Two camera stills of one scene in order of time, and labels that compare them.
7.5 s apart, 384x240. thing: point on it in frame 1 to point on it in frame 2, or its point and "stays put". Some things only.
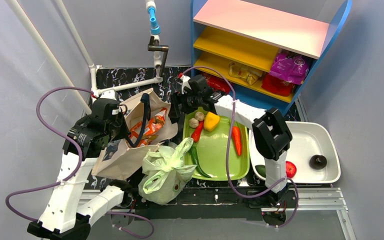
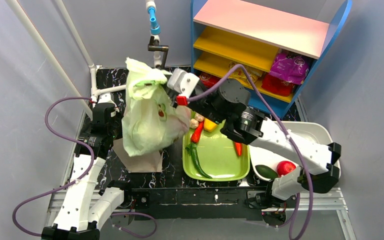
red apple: (290, 169) stays put
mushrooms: (193, 123) stays put
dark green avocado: (261, 169) stays put
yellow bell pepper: (211, 121) stays put
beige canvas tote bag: (151, 122) to (147, 162)
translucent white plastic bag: (165, 173) to (150, 121)
